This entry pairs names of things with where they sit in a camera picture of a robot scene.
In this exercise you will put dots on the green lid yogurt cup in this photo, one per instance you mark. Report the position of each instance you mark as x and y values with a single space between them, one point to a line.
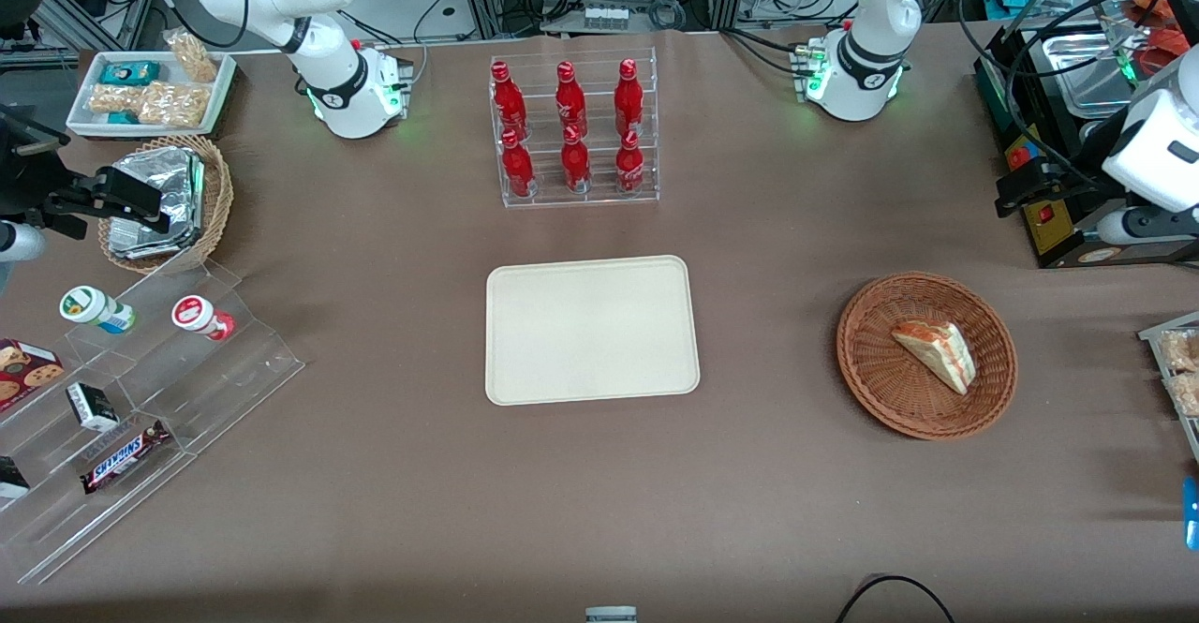
92 307

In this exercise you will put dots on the red lid yogurt cup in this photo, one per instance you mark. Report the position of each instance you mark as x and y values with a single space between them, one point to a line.
199 316

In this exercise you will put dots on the orange fried food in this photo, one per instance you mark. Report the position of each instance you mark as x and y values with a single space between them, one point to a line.
1157 37

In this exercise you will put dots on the black white snack pack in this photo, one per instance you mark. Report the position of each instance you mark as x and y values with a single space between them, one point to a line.
11 478

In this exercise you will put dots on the tan wicker basket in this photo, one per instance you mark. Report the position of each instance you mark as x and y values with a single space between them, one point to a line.
217 197

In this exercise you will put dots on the black food warmer machine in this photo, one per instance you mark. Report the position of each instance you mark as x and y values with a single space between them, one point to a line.
1077 248

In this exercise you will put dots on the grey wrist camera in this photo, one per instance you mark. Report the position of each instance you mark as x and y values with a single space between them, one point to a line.
21 241
1143 226

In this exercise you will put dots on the grey tray with snacks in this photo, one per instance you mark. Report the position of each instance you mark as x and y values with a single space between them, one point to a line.
1154 333

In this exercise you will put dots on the clear bag of peanuts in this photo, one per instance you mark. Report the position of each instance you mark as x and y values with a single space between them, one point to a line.
192 56

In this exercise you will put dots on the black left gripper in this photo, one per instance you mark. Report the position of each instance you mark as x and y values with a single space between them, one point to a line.
1073 185

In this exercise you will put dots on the red cookie box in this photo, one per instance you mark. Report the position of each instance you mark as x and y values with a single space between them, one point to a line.
23 370

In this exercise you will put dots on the beige rectangular tray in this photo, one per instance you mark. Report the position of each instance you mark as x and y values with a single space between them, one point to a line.
590 333

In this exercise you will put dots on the red emergency stop button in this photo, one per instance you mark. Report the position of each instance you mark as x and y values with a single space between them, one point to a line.
1017 155

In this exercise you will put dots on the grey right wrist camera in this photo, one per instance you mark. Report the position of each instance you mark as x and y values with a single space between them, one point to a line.
21 241

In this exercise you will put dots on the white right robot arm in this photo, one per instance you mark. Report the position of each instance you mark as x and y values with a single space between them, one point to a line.
330 70

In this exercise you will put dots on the red cola bottle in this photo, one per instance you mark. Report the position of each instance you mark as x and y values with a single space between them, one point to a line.
629 169
517 169
575 166
569 103
629 103
509 103

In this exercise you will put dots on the small black white box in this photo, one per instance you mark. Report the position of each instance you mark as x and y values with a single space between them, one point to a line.
92 407

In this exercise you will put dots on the blue plastic item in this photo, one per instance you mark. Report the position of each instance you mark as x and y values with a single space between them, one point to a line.
1191 511

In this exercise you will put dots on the small teal snack packet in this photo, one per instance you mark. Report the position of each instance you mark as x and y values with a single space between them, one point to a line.
123 117

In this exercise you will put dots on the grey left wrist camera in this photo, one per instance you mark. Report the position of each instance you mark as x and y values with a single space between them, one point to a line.
1143 226

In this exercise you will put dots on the steel warmer pan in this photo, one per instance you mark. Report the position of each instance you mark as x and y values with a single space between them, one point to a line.
1087 70

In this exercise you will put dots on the grey metal item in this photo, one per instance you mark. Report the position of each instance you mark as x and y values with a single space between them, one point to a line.
611 615

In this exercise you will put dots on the triangular sandwich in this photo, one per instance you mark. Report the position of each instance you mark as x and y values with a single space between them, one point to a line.
937 353

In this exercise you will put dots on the brown snickers bar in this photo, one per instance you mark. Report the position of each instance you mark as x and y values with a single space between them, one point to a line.
124 457

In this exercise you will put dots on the silver foil wrapped packet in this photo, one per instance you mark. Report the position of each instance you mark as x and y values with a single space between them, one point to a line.
164 178
140 244

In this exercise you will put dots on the brown round wicker basket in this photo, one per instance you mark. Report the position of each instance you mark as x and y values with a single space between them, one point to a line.
880 389

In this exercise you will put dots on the white rectangular snack tray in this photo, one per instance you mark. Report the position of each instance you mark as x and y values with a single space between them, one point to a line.
84 125

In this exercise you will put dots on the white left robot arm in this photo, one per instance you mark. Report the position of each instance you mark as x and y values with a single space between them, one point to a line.
869 61

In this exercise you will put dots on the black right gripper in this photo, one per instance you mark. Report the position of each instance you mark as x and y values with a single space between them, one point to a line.
26 178

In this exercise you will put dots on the clear acrylic bottle rack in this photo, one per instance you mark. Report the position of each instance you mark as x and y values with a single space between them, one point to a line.
599 200

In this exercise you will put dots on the clear bag of snacks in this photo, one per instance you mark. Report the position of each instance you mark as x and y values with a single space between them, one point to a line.
1182 351
1186 394

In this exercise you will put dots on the large clear bag of crackers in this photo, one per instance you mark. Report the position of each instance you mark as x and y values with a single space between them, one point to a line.
176 106

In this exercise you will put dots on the clear acrylic stepped shelf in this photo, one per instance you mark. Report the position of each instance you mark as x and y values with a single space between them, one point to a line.
225 389

